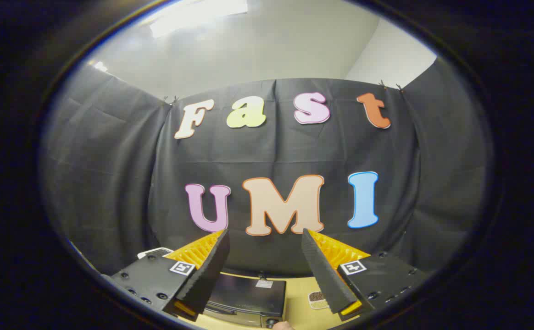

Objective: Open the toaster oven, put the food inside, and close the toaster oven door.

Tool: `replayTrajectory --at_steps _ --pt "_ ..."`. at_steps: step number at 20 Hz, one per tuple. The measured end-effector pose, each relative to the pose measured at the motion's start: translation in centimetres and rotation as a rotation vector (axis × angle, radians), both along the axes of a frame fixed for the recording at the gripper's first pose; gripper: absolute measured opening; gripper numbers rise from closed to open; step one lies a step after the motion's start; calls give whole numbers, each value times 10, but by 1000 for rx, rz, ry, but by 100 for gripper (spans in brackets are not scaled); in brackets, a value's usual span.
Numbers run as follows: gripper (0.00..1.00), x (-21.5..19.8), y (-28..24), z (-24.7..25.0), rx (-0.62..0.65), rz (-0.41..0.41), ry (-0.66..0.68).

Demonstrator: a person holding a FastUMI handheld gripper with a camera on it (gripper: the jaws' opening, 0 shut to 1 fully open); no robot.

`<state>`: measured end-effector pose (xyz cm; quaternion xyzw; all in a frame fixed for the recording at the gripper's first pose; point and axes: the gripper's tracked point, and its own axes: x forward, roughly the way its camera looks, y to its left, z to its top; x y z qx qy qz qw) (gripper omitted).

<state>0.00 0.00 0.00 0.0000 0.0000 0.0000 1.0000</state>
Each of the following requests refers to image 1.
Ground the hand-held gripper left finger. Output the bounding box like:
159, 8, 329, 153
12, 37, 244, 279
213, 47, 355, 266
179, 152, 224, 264
110, 228, 232, 321

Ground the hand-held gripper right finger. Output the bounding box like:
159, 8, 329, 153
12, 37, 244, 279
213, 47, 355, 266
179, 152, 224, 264
300, 228, 429, 321

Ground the black toaster oven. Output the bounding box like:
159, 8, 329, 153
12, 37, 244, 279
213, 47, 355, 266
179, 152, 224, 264
203, 273, 287, 329

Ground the divided white grain dish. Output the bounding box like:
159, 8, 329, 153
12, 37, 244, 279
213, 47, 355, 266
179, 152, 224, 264
308, 291, 330, 310

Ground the white plastic block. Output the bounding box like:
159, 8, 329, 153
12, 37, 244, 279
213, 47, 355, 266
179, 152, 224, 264
137, 247, 174, 260

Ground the black backdrop cloth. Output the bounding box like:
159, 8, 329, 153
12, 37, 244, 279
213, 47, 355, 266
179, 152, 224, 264
40, 57, 495, 278

